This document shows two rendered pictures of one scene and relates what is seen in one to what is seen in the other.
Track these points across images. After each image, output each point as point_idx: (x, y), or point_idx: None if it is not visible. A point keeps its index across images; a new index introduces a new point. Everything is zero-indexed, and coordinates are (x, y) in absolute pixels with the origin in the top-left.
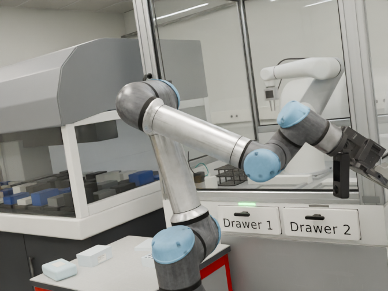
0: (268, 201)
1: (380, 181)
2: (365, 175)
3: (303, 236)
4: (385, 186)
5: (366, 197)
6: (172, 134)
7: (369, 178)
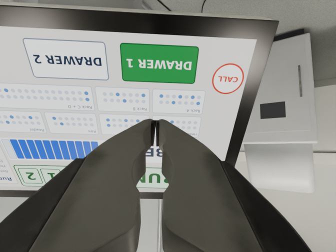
0: None
1: (44, 194)
2: (214, 235)
3: None
4: (122, 138)
5: None
6: None
7: (201, 194)
